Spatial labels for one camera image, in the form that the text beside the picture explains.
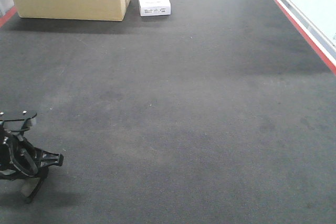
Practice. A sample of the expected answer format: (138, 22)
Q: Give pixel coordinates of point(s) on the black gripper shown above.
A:
(20, 159)

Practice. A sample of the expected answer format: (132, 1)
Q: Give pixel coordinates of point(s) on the red conveyor frame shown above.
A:
(296, 22)

